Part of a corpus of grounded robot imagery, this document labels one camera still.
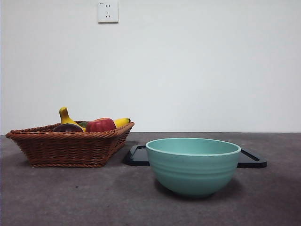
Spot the teal ribbed bowl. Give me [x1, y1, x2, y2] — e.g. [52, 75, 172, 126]
[145, 138, 242, 198]

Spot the dark purple plum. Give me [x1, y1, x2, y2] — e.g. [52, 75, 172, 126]
[52, 123, 84, 133]

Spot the black rectangular tray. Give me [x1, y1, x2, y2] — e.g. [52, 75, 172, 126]
[123, 145, 268, 168]

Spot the red apple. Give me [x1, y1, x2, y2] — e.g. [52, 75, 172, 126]
[85, 117, 117, 132]

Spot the yellow banana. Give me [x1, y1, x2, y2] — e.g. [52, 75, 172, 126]
[58, 106, 131, 132]

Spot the brown wicker basket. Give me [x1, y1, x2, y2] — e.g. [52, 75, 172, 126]
[5, 121, 135, 168]

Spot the white wall socket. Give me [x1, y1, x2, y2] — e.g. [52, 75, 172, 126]
[97, 0, 119, 24]

